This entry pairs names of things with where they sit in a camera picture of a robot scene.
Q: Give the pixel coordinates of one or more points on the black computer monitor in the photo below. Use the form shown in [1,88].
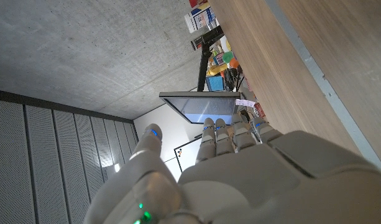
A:
[202,107]

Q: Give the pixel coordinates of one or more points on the whiteboard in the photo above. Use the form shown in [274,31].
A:
[188,152]

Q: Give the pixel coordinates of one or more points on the white wipes canister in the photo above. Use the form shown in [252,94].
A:
[201,18]

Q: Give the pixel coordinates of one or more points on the yellow bottle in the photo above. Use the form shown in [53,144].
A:
[216,70]

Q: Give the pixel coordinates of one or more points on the green ball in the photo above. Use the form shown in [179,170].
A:
[227,57]

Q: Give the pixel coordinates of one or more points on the small orange ball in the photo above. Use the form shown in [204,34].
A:
[234,63]

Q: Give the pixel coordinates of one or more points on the paper note on monitor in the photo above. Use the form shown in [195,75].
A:
[245,103]

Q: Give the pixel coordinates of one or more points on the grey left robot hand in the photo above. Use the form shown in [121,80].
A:
[240,186]

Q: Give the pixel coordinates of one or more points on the ceiling light strip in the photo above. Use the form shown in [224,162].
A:
[117,168]

